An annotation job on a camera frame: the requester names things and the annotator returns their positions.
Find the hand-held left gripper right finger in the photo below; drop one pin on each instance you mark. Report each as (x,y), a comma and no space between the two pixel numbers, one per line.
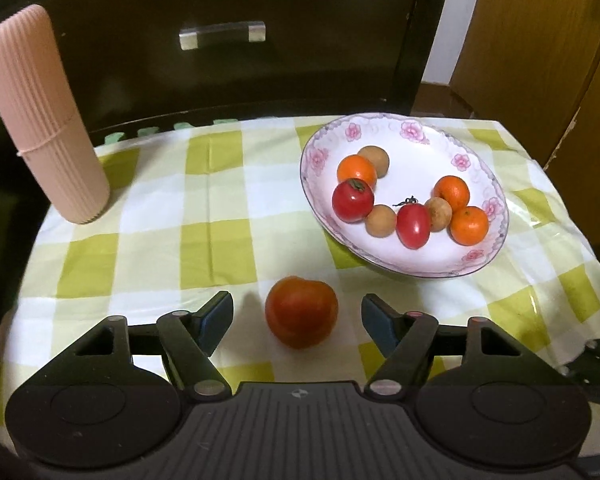
(380,322)

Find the small red tomato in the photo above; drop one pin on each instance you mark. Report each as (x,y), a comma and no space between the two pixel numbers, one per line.
(352,202)

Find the green checked tablecloth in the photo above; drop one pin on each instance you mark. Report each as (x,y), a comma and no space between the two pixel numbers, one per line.
(170,240)

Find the pink ribbed container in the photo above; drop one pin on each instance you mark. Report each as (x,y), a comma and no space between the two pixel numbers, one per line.
(45,120)

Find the white floral plate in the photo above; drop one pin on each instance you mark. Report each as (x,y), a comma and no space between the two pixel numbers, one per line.
(405,260)

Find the brown longan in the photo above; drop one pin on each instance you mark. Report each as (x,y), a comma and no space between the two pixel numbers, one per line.
(381,221)
(377,157)
(439,215)

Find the dark wooden cabinet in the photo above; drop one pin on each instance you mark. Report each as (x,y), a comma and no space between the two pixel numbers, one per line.
(260,85)

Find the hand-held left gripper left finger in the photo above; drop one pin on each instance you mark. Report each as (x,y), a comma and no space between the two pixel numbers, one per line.
(217,317)

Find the red tomato with stem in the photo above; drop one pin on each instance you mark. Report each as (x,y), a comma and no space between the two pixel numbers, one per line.
(413,225)

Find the large red tomato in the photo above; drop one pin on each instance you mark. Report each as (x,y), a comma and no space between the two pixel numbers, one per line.
(301,311)

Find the brown wooden wardrobe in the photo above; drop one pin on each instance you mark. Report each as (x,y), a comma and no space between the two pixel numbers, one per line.
(535,50)

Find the orange mandarin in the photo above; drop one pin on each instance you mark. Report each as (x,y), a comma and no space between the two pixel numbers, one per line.
(469,226)
(451,191)
(356,167)

